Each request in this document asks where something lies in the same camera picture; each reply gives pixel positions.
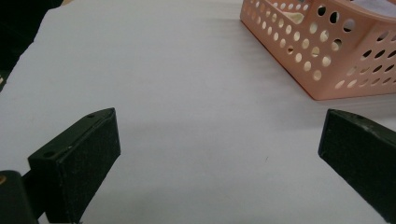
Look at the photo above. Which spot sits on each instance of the pink perforated plastic basket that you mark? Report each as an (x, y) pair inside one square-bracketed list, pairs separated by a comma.
[(333, 53)]

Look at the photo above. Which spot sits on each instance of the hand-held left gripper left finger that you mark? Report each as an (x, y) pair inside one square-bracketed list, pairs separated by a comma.
[(77, 161)]

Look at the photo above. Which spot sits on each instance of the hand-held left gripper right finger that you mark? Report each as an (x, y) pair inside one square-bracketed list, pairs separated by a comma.
[(361, 152)]

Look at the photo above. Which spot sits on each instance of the white cloth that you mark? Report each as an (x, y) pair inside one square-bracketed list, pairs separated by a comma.
[(375, 6)]

